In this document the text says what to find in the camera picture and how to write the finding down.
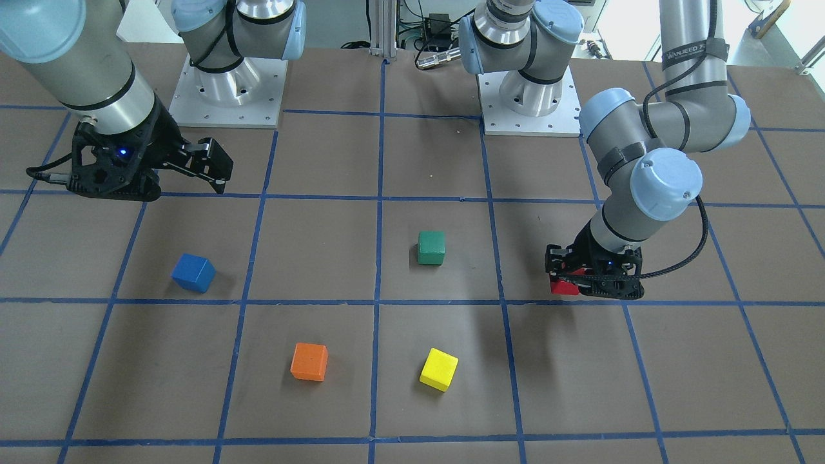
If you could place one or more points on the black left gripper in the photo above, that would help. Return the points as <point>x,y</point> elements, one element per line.
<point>583,243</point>

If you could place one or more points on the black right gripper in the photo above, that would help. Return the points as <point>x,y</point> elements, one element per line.
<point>162,136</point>

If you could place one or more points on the red wooden block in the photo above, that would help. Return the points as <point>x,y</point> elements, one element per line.
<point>559,286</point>

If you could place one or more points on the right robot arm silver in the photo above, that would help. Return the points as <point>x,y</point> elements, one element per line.
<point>72,49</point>

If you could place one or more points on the blue wooden block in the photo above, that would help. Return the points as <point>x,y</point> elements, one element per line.
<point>194,273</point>

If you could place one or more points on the green wooden block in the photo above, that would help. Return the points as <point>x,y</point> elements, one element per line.
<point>431,248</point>

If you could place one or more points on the yellow wooden block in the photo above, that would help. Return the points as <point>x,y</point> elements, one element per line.
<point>438,369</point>

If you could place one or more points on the orange wooden block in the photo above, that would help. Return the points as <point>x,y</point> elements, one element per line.
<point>309,362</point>

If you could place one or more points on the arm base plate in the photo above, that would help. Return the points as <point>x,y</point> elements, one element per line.
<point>193,103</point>
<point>567,109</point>

